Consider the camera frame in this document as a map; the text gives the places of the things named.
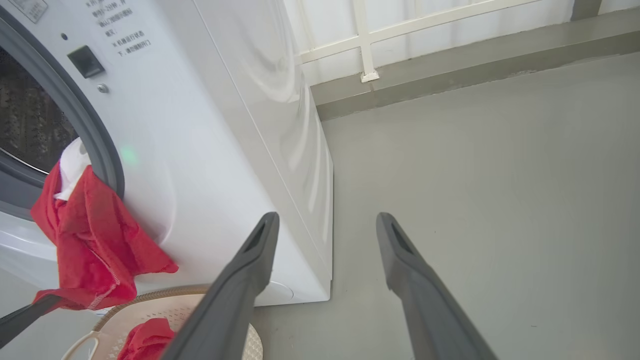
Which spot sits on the beige perforated laundry basket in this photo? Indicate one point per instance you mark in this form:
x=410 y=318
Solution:
x=200 y=305

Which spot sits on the white garment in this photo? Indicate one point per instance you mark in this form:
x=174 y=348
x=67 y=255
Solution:
x=74 y=165

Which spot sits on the large red mesh garment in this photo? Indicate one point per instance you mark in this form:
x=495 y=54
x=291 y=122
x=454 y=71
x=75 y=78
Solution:
x=95 y=240

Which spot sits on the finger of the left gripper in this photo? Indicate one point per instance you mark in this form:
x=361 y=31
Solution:
x=22 y=320

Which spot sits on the grey warning sticker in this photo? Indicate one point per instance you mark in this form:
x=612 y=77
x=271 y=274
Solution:
x=30 y=7

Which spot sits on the small red garment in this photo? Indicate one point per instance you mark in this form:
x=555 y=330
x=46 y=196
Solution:
x=147 y=340

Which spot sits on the grey rubber door gasket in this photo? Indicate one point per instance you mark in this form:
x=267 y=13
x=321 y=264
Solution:
x=75 y=110

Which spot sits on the white front-load washing machine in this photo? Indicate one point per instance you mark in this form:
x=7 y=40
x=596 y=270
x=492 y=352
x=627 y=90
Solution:
x=210 y=150

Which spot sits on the white metal railing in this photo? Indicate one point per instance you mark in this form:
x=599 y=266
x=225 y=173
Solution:
x=367 y=45

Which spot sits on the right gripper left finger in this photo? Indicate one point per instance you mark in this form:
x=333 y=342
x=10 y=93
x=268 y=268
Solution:
x=225 y=300

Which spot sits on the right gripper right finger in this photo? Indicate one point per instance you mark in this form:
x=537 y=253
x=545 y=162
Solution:
x=425 y=300

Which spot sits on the perforated steel drum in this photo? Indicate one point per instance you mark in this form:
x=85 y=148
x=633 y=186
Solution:
x=30 y=120

